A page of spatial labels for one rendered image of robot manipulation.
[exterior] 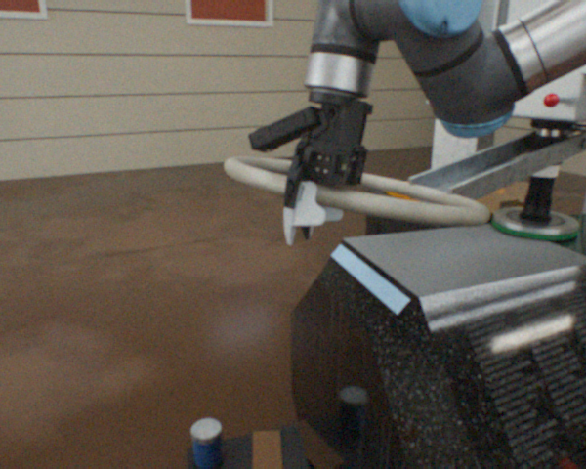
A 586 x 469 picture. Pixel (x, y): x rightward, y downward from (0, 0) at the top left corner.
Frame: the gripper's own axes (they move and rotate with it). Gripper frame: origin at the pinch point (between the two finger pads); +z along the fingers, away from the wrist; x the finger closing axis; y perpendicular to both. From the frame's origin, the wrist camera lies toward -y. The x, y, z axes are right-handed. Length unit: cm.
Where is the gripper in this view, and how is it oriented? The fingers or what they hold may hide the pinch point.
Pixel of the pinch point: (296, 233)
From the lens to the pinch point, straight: 69.5
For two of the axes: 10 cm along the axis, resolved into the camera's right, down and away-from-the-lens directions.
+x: 4.3, -1.3, 8.9
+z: -1.7, 9.6, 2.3
